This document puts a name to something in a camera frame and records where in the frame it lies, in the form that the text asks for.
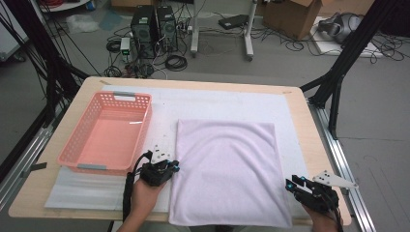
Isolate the black cable coil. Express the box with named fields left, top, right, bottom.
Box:
left=103, top=66, right=123, bottom=78
left=105, top=40, right=122, bottom=54
left=164, top=54, right=189, bottom=73

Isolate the person's left hand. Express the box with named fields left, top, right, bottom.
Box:
left=130, top=180, right=167, bottom=220

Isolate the flat cardboard sheet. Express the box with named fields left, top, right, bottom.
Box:
left=318, top=0, right=376, bottom=17

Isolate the large cardboard box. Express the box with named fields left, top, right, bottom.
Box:
left=262, top=0, right=323, bottom=41

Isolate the white cabinet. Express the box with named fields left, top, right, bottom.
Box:
left=0, top=17, right=29, bottom=62

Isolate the lavender towel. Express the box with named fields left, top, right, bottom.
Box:
left=168, top=119, right=294, bottom=229

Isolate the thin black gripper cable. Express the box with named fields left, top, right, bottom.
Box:
left=332, top=192, right=345, bottom=232

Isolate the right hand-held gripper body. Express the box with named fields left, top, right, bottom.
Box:
left=294, top=170, right=359, bottom=214

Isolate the pink plastic basket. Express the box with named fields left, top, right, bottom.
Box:
left=57, top=90, right=153, bottom=178

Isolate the black computer tower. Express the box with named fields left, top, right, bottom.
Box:
left=130, top=4, right=159, bottom=60
left=157, top=5, right=179, bottom=52

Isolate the round white table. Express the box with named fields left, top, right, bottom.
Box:
left=38, top=0, right=93, bottom=14

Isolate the teal sheet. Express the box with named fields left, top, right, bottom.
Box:
left=98, top=9, right=124, bottom=32

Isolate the flat black device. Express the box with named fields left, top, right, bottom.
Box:
left=218, top=14, right=249, bottom=30

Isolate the clear plastic bag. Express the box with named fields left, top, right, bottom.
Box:
left=66, top=14, right=100, bottom=33

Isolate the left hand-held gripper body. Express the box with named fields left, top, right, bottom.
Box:
left=140, top=143, right=173, bottom=188

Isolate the white foam mat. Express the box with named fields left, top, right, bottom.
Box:
left=44, top=84, right=312, bottom=218

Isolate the black sleeved gripper cable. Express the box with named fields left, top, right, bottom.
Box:
left=122, top=150, right=153, bottom=223

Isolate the white power adaptor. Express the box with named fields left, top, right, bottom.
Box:
left=119, top=37, right=132, bottom=62

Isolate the black metal frame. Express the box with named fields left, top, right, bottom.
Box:
left=299, top=0, right=410, bottom=140
left=0, top=0, right=91, bottom=125

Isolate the person's right hand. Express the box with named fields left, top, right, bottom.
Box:
left=303, top=206, right=339, bottom=232

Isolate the white metal stand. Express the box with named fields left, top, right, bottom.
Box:
left=190, top=0, right=259, bottom=62

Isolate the dark rail bracket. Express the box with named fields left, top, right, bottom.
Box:
left=20, top=161, right=47, bottom=178

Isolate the white board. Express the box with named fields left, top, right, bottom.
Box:
left=310, top=15, right=385, bottom=59

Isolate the small cardboard box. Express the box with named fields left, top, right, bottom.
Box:
left=110, top=0, right=154, bottom=8

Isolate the grey bag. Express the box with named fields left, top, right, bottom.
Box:
left=317, top=12, right=364, bottom=44

